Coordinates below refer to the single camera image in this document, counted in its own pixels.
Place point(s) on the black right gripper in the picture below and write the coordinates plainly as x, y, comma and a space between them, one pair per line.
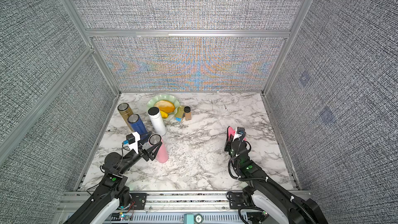
229, 144

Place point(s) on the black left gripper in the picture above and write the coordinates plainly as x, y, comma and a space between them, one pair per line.
147, 155

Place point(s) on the pink thermos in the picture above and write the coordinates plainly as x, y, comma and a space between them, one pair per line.
162, 155

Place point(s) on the pink cloth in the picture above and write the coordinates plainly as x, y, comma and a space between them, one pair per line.
230, 135

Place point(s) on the blue thermos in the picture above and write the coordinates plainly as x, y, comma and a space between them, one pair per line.
136, 124

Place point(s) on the white thermos black lid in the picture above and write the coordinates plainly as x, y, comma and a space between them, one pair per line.
157, 121

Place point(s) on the gold gradient thermos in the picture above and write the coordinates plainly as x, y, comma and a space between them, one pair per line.
125, 111

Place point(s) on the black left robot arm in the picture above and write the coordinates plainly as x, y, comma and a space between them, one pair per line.
111, 192

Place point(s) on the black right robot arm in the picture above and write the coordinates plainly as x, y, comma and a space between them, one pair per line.
263, 193

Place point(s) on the yellow banana toy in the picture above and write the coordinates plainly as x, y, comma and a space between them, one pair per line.
164, 115

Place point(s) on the orange bread bun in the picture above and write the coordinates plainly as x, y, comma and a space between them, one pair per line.
165, 106

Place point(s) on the green scalloped plate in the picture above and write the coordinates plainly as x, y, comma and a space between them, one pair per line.
168, 97

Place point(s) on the small brown spice jar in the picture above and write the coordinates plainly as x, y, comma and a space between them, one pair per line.
187, 113

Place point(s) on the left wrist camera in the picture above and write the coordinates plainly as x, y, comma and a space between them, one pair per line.
131, 142

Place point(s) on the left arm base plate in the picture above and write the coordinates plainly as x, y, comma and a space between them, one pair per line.
135, 201

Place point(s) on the aluminium front rail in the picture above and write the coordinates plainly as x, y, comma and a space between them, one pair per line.
171, 207

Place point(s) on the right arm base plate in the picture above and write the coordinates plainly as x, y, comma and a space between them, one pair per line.
239, 199

